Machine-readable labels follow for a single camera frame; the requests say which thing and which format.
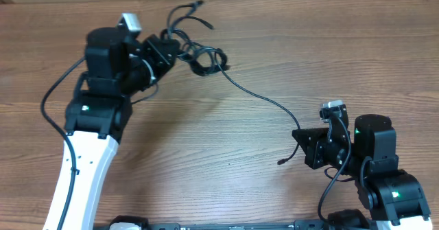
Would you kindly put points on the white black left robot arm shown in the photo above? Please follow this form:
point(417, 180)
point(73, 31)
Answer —
point(118, 66)

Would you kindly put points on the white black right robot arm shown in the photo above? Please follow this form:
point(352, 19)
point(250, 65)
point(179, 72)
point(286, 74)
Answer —
point(394, 198)

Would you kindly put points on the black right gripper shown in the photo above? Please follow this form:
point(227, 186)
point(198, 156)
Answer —
point(315, 154)

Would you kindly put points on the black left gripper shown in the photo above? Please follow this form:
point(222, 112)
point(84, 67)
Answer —
point(151, 47)

